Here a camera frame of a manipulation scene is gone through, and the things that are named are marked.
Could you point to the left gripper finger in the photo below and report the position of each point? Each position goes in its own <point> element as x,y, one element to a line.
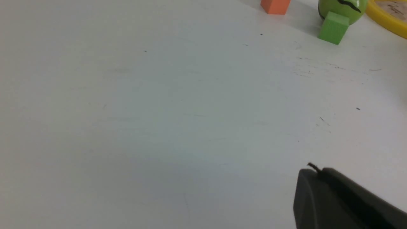
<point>327,199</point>

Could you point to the woven bamboo steamer lid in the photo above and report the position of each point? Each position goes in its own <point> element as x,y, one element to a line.
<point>385,19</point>

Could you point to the green cube block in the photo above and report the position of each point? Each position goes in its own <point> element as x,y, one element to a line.
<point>334,28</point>

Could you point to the green toy watermelon ball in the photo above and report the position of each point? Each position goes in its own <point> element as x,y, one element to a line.
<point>353,9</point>

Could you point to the orange cube block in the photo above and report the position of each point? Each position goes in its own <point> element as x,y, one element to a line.
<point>275,7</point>

